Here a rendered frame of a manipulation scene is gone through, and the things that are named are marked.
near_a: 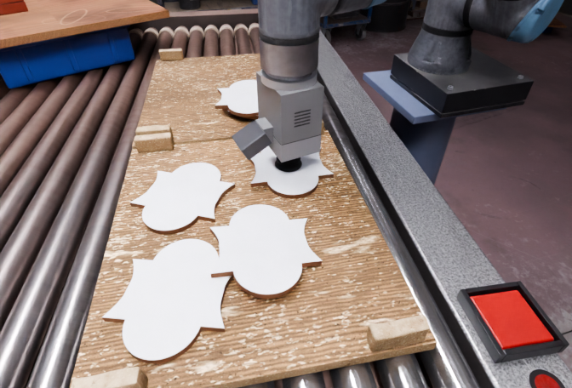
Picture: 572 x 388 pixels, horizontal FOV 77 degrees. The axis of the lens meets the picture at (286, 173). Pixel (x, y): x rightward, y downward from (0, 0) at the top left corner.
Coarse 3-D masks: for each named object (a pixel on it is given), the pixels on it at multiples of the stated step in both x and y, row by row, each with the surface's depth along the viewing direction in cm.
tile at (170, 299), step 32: (160, 256) 43; (192, 256) 43; (128, 288) 40; (160, 288) 40; (192, 288) 40; (224, 288) 40; (128, 320) 37; (160, 320) 37; (192, 320) 37; (160, 352) 34
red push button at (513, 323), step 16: (480, 304) 40; (496, 304) 40; (512, 304) 40; (528, 304) 40; (496, 320) 38; (512, 320) 38; (528, 320) 38; (496, 336) 37; (512, 336) 37; (528, 336) 37; (544, 336) 37
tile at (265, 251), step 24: (240, 216) 48; (264, 216) 48; (240, 240) 44; (264, 240) 45; (288, 240) 45; (216, 264) 41; (240, 264) 41; (264, 264) 41; (288, 264) 42; (312, 264) 42; (264, 288) 39; (288, 288) 39
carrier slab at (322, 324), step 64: (128, 192) 53; (256, 192) 53; (320, 192) 53; (128, 256) 44; (320, 256) 44; (384, 256) 44; (256, 320) 38; (320, 320) 38; (384, 320) 38; (192, 384) 33
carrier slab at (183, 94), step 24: (168, 72) 88; (192, 72) 88; (216, 72) 88; (240, 72) 88; (168, 96) 78; (192, 96) 78; (216, 96) 78; (144, 120) 70; (168, 120) 70; (192, 120) 70; (216, 120) 70; (240, 120) 70
